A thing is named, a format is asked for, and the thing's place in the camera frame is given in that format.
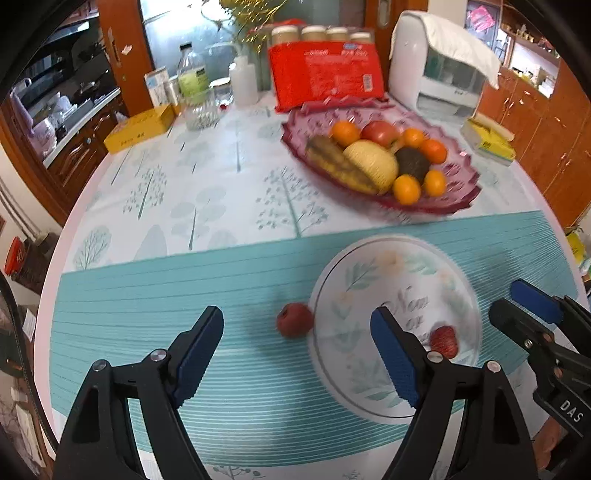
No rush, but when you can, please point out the dark avocado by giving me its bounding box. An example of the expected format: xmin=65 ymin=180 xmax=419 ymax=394
xmin=394 ymin=147 xmax=430 ymax=182

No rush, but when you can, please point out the clear glass cup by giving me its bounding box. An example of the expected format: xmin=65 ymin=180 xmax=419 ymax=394
xmin=184 ymin=90 xmax=221 ymax=131

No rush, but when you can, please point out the red plastic package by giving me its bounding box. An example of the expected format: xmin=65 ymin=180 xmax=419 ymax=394
xmin=268 ymin=41 xmax=386 ymax=112

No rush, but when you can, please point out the yellow tissue pack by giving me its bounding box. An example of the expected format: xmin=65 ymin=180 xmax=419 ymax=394
xmin=460 ymin=115 xmax=516 ymax=162

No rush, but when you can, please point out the red box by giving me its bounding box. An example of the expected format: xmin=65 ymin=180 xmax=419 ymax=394
xmin=4 ymin=235 xmax=26 ymax=275

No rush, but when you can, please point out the kitchen counter cabinet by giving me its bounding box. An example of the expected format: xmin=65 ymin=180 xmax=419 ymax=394
xmin=0 ymin=88 xmax=130 ymax=222

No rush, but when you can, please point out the white cloth cover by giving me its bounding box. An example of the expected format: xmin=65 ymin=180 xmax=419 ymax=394
xmin=390 ymin=11 xmax=502 ymax=88

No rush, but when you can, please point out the yellow cardboard box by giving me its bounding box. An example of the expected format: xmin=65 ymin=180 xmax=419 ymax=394
xmin=103 ymin=104 xmax=175 ymax=154

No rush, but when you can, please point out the white carton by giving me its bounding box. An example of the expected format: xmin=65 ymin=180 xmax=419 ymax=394
xmin=144 ymin=67 xmax=170 ymax=107

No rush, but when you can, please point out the yellow melon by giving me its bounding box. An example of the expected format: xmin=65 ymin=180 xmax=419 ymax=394
xmin=342 ymin=141 xmax=399 ymax=195

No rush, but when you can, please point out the clear glass jug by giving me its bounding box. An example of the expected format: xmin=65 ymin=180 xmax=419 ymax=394
xmin=202 ymin=41 xmax=241 ymax=88

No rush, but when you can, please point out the red paper decoration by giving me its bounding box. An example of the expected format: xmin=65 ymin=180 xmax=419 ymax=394
xmin=468 ymin=4 xmax=496 ymax=31

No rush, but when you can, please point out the white floral plate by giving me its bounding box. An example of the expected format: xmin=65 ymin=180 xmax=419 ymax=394
xmin=307 ymin=235 xmax=483 ymax=423

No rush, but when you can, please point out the overripe brown banana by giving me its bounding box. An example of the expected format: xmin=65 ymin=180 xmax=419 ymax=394
xmin=305 ymin=135 xmax=379 ymax=195

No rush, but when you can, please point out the pink plastic bag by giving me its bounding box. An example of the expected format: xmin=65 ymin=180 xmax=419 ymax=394
xmin=11 ymin=78 xmax=58 ymax=158

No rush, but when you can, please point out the white plastic bottle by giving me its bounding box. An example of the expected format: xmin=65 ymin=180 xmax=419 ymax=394
xmin=229 ymin=55 xmax=258 ymax=107

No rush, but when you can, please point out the green label plastic bottle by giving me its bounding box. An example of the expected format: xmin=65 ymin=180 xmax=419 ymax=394
xmin=178 ymin=42 xmax=209 ymax=95

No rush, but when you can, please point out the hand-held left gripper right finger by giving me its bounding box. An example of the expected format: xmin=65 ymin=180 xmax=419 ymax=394
xmin=370 ymin=307 xmax=539 ymax=480

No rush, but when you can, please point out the wooden frame glass door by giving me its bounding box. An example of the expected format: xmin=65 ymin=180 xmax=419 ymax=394
xmin=97 ymin=0 xmax=430 ymax=107

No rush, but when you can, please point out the person's right hand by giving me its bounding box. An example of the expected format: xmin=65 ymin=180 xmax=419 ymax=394
xmin=536 ymin=415 xmax=573 ymax=469

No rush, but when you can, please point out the white countertop appliance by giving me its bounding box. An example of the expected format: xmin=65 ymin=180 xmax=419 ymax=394
xmin=388 ymin=11 xmax=485 ymax=116

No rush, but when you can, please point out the large red apple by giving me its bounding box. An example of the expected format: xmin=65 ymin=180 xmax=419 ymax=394
xmin=360 ymin=120 xmax=402 ymax=148

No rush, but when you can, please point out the wooden cabinet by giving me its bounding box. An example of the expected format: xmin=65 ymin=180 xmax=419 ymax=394
xmin=475 ymin=60 xmax=591 ymax=222

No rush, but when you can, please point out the gold wire ornament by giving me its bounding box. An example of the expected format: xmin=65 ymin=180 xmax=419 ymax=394
xmin=217 ymin=0 xmax=296 ymax=47

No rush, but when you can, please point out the small red apple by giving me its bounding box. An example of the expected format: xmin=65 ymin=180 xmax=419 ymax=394
xmin=429 ymin=325 xmax=459 ymax=360
xmin=276 ymin=302 xmax=315 ymax=339

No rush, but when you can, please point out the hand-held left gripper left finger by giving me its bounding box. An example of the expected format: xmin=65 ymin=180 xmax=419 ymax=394
xmin=52 ymin=305 xmax=225 ymax=480

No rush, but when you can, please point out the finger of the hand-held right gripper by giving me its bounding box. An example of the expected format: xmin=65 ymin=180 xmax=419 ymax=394
xmin=488 ymin=299 xmax=561 ymax=370
xmin=510 ymin=279 xmax=591 ymax=333

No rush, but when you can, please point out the pink glass fruit tray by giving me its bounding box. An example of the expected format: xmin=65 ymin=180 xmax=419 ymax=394
xmin=281 ymin=99 xmax=482 ymax=215

